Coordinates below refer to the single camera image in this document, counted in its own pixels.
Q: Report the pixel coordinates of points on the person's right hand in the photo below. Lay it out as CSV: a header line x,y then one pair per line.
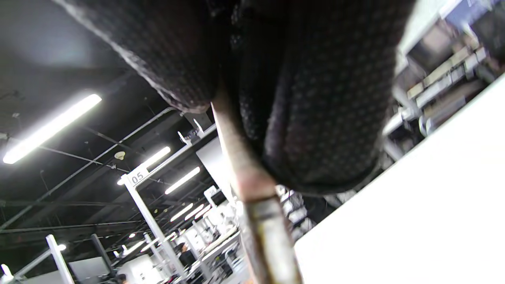
x,y
323,98

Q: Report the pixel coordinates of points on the wooden brush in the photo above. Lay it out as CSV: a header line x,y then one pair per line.
x,y
252,177

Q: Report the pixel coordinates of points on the metal storage shelf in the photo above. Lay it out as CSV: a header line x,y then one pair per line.
x,y
438,79

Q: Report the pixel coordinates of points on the white hanging panel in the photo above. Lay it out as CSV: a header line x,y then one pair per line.
x,y
213,161

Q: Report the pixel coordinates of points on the long ceiling light tube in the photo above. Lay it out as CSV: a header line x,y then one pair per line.
x,y
182,180
51,128
156,156

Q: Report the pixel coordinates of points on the white metal frame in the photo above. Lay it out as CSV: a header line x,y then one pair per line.
x,y
138,178

